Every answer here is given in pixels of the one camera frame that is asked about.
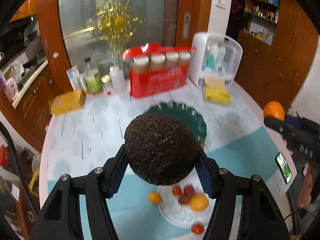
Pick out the orange mandarin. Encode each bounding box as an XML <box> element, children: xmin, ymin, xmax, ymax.
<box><xmin>263</xmin><ymin>101</ymin><xmax>285</xmax><ymax>121</ymax></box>

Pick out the large yellow orange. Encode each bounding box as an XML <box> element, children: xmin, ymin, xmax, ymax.
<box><xmin>189</xmin><ymin>193</ymin><xmax>209</xmax><ymax>212</ymax></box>

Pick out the red cherry tomato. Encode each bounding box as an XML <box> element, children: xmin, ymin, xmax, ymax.
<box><xmin>191</xmin><ymin>223</ymin><xmax>204</xmax><ymax>235</ymax></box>
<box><xmin>171</xmin><ymin>186</ymin><xmax>182</xmax><ymax>196</ymax></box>

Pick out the red lychee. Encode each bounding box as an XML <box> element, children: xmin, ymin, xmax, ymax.
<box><xmin>178</xmin><ymin>194</ymin><xmax>190</xmax><ymax>205</ymax></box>
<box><xmin>183</xmin><ymin>185</ymin><xmax>195</xmax><ymax>197</ymax></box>

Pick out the small orange kumquat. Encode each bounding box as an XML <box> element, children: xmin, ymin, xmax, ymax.
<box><xmin>148</xmin><ymin>191</ymin><xmax>162</xmax><ymax>204</ymax></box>

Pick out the dark brown avocado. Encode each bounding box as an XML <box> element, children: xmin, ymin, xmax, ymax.
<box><xmin>124</xmin><ymin>113</ymin><xmax>199</xmax><ymax>186</ymax></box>

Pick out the smartphone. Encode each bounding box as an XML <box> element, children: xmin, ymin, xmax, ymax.
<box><xmin>276</xmin><ymin>152</ymin><xmax>292</xmax><ymax>184</ymax></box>

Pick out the tree pattern tablecloth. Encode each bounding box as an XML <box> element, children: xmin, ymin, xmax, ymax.
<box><xmin>40</xmin><ymin>82</ymin><xmax>296</xmax><ymax>239</ymax></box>

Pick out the white floral plate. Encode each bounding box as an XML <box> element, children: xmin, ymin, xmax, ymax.
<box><xmin>157</xmin><ymin>168</ymin><xmax>215</xmax><ymax>228</ymax></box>

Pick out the yellow tissue pack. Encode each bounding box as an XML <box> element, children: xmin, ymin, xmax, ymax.
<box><xmin>203</xmin><ymin>76</ymin><xmax>231</xmax><ymax>105</ymax></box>

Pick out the dark green scalloped plate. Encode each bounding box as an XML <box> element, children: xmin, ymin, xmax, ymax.
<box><xmin>145</xmin><ymin>101</ymin><xmax>207</xmax><ymax>148</ymax></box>

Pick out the yellow cardboard box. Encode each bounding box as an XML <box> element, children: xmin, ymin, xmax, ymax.
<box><xmin>50</xmin><ymin>89</ymin><xmax>85</xmax><ymax>115</ymax></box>

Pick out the white blue carton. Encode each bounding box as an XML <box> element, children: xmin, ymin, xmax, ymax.
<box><xmin>66</xmin><ymin>66</ymin><xmax>81</xmax><ymax>91</ymax></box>

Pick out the green label glass bottle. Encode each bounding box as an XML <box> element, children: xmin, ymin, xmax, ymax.
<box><xmin>85</xmin><ymin>63</ymin><xmax>103</xmax><ymax>93</ymax></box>

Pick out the small glass jar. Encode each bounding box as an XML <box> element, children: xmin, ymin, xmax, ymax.
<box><xmin>101</xmin><ymin>75</ymin><xmax>112</xmax><ymax>94</ymax></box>

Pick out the white squeeze bottle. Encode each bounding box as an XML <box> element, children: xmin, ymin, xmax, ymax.
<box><xmin>110</xmin><ymin>66</ymin><xmax>126</xmax><ymax>93</ymax></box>

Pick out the red paper cup package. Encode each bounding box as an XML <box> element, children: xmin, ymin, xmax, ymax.
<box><xmin>122</xmin><ymin>43</ymin><xmax>196</xmax><ymax>98</ymax></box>

